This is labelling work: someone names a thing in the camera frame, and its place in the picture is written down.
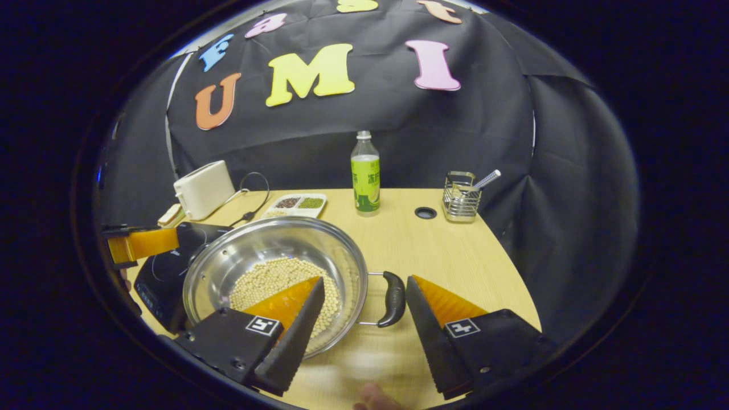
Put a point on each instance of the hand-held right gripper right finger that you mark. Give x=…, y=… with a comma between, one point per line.
x=433, y=347

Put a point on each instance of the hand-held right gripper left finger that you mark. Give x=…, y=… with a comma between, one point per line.
x=296, y=347

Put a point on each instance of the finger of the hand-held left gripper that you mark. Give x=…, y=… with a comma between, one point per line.
x=148, y=242

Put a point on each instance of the black induction cooktop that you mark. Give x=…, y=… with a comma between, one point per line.
x=165, y=273

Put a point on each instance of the stainless steel pot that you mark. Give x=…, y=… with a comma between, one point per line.
x=245, y=245

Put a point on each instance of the pile of soybeans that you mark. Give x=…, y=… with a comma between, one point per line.
x=267, y=279

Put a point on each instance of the white toaster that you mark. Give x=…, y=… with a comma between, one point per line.
x=205, y=191

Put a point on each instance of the white divided bean tray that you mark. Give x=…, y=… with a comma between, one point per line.
x=296, y=205

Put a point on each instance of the green label drink bottle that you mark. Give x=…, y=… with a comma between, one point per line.
x=365, y=182

